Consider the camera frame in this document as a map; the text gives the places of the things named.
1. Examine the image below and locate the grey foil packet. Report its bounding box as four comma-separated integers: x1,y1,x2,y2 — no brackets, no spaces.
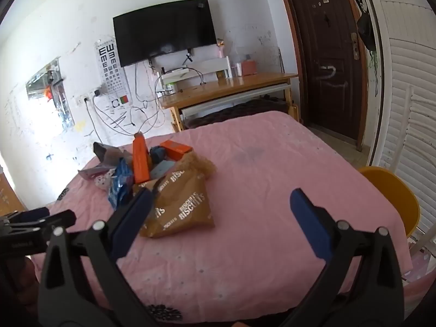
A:
93,142,133,168

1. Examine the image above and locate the white wall socket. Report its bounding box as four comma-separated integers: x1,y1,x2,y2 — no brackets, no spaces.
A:
83,89,103,107

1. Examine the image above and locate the pink flat packet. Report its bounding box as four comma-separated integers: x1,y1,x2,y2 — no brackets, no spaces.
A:
78,166,110,180

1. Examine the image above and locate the black desk cable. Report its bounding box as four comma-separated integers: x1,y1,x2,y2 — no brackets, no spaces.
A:
155,67,205,92

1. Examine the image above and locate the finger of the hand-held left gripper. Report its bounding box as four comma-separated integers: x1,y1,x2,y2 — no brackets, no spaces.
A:
10,210,77,237
0,207,51,225

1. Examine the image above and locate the yellow plastic bin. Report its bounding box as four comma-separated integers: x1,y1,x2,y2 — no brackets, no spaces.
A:
358,166,420,238

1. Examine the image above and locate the black wall television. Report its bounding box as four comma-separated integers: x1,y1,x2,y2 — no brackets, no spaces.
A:
113,0,217,68

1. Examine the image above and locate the light blue packet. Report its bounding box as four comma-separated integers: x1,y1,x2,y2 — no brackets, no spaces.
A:
150,160,176,180

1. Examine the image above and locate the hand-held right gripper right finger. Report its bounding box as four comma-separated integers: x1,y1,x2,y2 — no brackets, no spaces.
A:
289,188,406,327

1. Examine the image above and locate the silver wall mirror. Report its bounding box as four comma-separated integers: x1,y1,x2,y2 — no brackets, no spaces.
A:
25,58,75,130

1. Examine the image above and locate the white patterned packet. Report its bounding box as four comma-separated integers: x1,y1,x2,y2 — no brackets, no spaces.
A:
95,174,114,191

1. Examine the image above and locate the black wall cable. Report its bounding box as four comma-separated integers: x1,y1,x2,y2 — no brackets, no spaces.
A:
87,93,167,137

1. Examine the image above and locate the white louvered wardrobe door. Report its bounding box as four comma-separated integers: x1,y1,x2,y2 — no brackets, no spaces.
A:
361,0,436,232

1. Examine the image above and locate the green hanging string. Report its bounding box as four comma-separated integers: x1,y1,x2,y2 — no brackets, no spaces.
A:
371,53,380,96

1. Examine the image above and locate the small orange box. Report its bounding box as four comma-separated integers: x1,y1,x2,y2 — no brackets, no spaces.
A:
159,140,193,161

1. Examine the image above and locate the pink bed sheet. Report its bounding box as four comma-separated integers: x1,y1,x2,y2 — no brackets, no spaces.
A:
46,111,414,327

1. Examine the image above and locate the dark brown door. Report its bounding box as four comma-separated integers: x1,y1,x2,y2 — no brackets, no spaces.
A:
279,0,370,144

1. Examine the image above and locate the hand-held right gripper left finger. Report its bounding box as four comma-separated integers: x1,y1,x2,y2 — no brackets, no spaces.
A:
37,187,154,327

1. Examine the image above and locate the eye chart poster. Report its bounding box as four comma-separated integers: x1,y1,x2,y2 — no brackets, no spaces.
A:
95,37,130,107

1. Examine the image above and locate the pink sheer fabric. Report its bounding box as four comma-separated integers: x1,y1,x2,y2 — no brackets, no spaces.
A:
402,242,436,300

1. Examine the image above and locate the white desktop shelf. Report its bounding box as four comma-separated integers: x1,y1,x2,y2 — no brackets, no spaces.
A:
161,57,233,91

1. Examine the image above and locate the wooden desk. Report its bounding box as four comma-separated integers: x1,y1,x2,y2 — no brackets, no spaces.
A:
159,72,300,132

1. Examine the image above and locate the blue snack packet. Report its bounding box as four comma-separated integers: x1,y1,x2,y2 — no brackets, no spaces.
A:
108,158,134,210

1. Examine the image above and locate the tall orange box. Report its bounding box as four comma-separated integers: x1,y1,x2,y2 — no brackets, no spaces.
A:
133,132,150,184

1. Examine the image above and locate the black hanging bag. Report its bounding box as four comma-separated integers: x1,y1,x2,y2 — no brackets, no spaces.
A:
356,0,377,52

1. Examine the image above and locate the brown printed snack bag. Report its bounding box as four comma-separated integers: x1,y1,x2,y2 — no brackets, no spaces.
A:
138,152,217,238

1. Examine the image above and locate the salmon pink box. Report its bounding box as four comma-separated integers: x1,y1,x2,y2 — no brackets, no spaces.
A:
241,59,258,76

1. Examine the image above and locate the dark blue pouch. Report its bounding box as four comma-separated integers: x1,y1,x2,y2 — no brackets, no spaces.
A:
150,146,167,164

